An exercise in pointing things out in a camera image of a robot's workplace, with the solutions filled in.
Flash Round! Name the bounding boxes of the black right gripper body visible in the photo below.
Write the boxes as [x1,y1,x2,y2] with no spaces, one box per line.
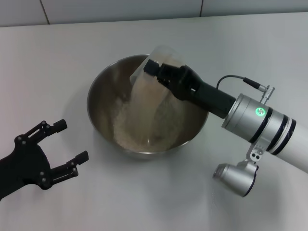
[168,66,236,119]

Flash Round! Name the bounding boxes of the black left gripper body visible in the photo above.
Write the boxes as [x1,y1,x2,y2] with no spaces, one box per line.
[0,136,52,200]

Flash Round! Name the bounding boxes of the clear plastic measuring cup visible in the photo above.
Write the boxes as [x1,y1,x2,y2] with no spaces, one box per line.
[129,45,191,104]

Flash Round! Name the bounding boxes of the stainless steel mixing bowl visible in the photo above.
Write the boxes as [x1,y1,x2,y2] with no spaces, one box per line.
[87,54,210,161]

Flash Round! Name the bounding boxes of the white rice grains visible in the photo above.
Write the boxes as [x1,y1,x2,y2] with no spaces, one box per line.
[110,54,186,154]

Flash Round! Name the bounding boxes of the right arm cable connector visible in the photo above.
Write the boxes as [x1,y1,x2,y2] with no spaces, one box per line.
[216,75,272,105]

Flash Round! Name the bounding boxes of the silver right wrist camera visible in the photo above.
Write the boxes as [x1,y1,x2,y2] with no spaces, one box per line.
[212,144,265,198]

